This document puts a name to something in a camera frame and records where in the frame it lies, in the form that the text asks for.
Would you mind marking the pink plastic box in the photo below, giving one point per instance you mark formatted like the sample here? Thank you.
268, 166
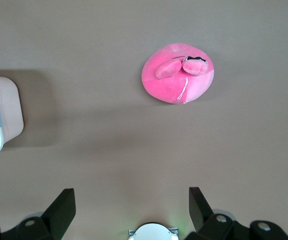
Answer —
11, 112

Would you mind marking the brown table mat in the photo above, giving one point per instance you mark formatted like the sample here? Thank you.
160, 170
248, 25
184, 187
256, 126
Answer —
108, 137

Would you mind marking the pink plush toy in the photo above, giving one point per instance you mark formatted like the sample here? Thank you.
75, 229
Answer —
163, 87

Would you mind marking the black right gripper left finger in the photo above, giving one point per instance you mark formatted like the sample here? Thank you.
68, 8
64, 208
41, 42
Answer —
56, 215

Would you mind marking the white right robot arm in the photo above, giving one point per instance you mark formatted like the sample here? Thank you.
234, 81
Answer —
153, 232

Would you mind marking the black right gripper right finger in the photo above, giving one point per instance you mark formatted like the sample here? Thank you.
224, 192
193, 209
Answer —
204, 220

